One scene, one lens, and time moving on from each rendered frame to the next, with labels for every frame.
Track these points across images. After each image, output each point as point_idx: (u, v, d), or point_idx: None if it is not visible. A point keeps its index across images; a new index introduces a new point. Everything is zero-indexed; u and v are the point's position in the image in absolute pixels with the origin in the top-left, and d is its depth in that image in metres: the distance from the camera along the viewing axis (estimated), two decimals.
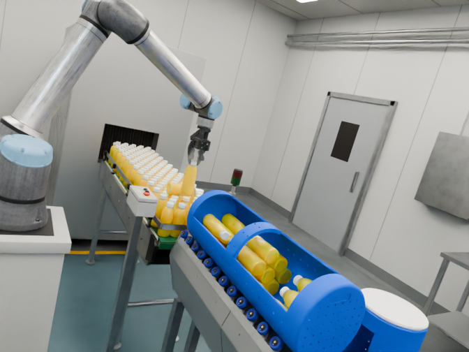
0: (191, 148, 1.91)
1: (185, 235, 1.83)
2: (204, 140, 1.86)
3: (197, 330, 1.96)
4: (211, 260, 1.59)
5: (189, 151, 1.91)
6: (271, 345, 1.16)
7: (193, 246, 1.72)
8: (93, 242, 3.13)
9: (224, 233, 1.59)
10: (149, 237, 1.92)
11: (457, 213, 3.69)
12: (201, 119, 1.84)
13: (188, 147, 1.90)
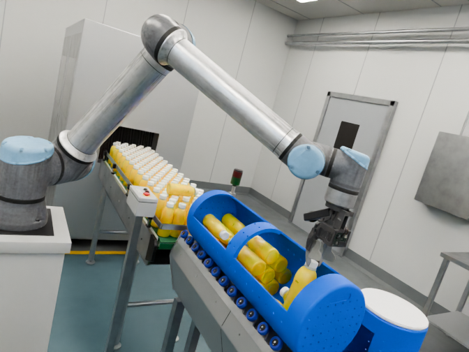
0: (314, 240, 1.09)
1: (185, 235, 1.83)
2: (342, 230, 1.05)
3: (197, 330, 1.96)
4: (211, 260, 1.59)
5: (310, 245, 1.10)
6: (271, 345, 1.16)
7: (193, 246, 1.72)
8: (93, 242, 3.13)
9: (224, 233, 1.59)
10: (149, 237, 1.92)
11: (457, 213, 3.69)
12: (339, 195, 1.03)
13: (309, 239, 1.09)
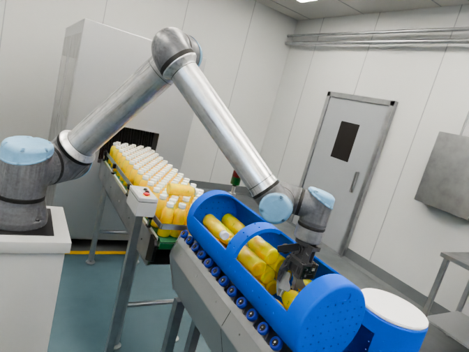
0: (285, 272, 1.19)
1: (185, 235, 1.83)
2: (309, 264, 1.14)
3: (197, 330, 1.96)
4: (211, 260, 1.59)
5: (280, 276, 1.19)
6: (271, 345, 1.16)
7: (193, 246, 1.72)
8: (93, 242, 3.13)
9: (224, 233, 1.59)
10: (149, 237, 1.92)
11: (457, 213, 3.69)
12: (306, 232, 1.13)
13: (280, 271, 1.18)
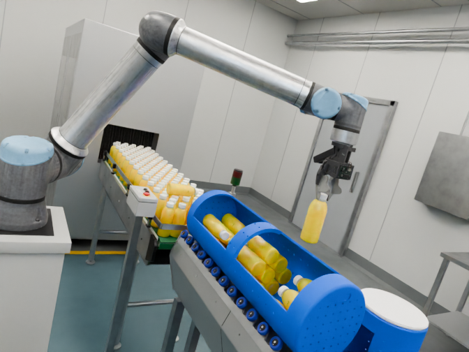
0: (322, 176, 1.27)
1: (185, 235, 1.83)
2: (345, 163, 1.22)
3: (197, 330, 1.96)
4: (211, 260, 1.59)
5: (319, 180, 1.27)
6: (271, 345, 1.16)
7: (193, 246, 1.72)
8: (93, 242, 3.13)
9: (224, 233, 1.59)
10: (149, 237, 1.92)
11: (457, 213, 3.69)
12: (342, 133, 1.21)
13: (318, 175, 1.26)
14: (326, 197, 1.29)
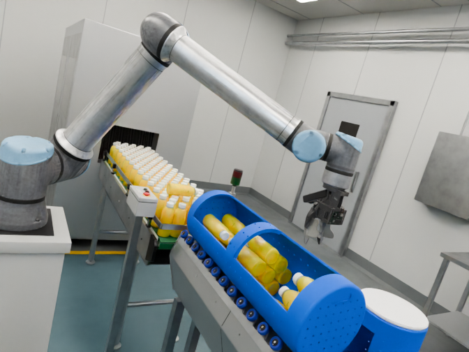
0: (312, 219, 1.18)
1: (185, 235, 1.83)
2: (338, 209, 1.13)
3: (197, 330, 1.96)
4: (211, 260, 1.59)
5: (308, 223, 1.18)
6: (271, 345, 1.16)
7: (193, 246, 1.72)
8: (93, 242, 3.13)
9: (224, 233, 1.59)
10: (149, 237, 1.92)
11: (457, 213, 3.69)
12: (335, 176, 1.12)
13: (308, 218, 1.17)
14: (300, 273, 1.25)
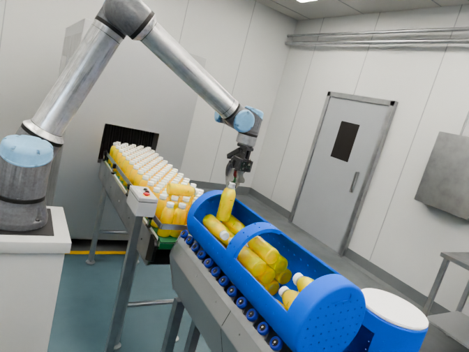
0: (229, 169, 1.66)
1: (185, 235, 1.83)
2: (246, 160, 1.61)
3: (197, 330, 1.96)
4: (211, 260, 1.59)
5: (227, 172, 1.66)
6: (271, 345, 1.16)
7: (193, 246, 1.72)
8: (93, 242, 3.13)
9: (224, 233, 1.59)
10: (149, 237, 1.92)
11: (457, 213, 3.69)
12: (243, 136, 1.60)
13: (227, 167, 1.65)
14: (300, 273, 1.25)
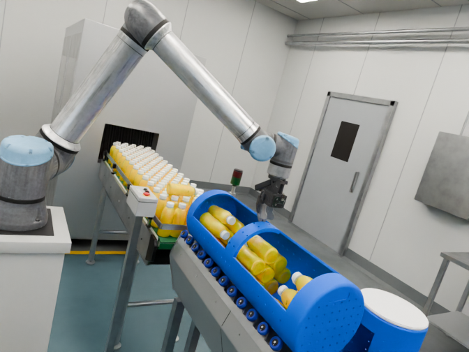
0: (261, 204, 1.44)
1: (185, 235, 1.83)
2: (279, 195, 1.39)
3: (197, 330, 1.96)
4: (211, 260, 1.59)
5: (259, 209, 1.45)
6: (271, 346, 1.16)
7: (193, 246, 1.72)
8: (93, 242, 3.13)
9: (225, 234, 1.60)
10: (149, 237, 1.92)
11: (457, 213, 3.69)
12: (276, 168, 1.38)
13: (257, 204, 1.44)
14: (299, 272, 1.25)
